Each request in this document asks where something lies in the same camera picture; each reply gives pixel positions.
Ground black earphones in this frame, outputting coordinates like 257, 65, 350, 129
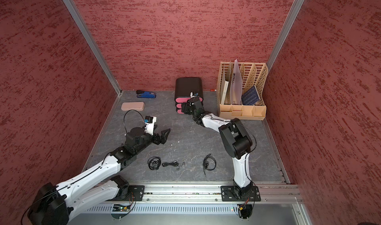
147, 156, 162, 170
161, 161, 185, 170
202, 154, 217, 176

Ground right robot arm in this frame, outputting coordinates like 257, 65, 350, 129
181, 97, 254, 200

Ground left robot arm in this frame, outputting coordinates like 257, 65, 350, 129
22, 127, 171, 225

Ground black drawer cabinet shell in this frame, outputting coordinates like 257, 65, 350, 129
175, 77, 204, 101

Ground white booklet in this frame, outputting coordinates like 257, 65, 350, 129
220, 80, 229, 105

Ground pink pencil case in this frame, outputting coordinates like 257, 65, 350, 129
121, 101, 145, 111

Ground translucent plastic folder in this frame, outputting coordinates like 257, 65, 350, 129
230, 59, 242, 105

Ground blue stapler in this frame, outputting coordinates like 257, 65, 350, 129
136, 90, 156, 98

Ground beige file organizer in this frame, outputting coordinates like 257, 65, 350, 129
216, 62, 268, 121

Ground dark blue notebook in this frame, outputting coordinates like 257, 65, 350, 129
241, 86, 260, 105

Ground vented metal strip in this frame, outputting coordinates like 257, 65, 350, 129
83, 204, 239, 215

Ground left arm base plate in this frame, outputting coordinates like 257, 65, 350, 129
115, 185, 145, 202

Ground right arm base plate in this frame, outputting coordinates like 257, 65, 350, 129
221, 185, 261, 202

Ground aluminium front rail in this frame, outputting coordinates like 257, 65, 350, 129
91, 182, 304, 204

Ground left corner aluminium post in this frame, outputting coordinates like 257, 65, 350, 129
62, 0, 123, 97

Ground corner aluminium post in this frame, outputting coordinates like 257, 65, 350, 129
267, 0, 305, 71
62, 0, 123, 97

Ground right corner aluminium post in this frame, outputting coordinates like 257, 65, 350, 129
267, 0, 305, 71

